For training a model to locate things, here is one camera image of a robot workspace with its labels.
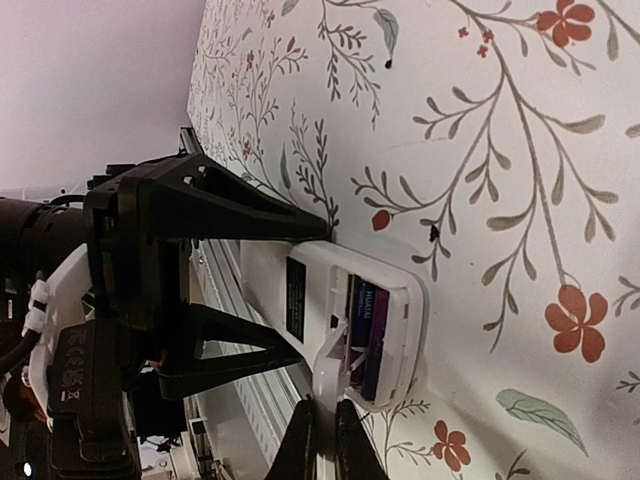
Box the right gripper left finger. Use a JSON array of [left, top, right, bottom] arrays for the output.
[[264, 396, 316, 480]]

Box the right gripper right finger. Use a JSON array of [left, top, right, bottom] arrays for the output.
[[335, 399, 388, 480]]

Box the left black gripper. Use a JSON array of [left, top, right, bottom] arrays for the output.
[[83, 153, 330, 400]]

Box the white remote control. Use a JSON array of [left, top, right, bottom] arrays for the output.
[[240, 241, 425, 412]]

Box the purple battery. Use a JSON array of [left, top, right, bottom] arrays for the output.
[[361, 288, 390, 402]]

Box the white battery cover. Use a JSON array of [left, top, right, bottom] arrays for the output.
[[312, 324, 347, 459]]

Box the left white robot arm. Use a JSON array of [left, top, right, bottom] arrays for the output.
[[1, 153, 330, 400]]

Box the floral patterned table mat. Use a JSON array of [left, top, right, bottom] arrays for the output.
[[188, 1, 639, 479]]

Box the front aluminium rail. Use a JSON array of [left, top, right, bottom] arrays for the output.
[[177, 127, 321, 480]]

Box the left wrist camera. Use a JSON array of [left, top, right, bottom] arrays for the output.
[[22, 239, 146, 480]]

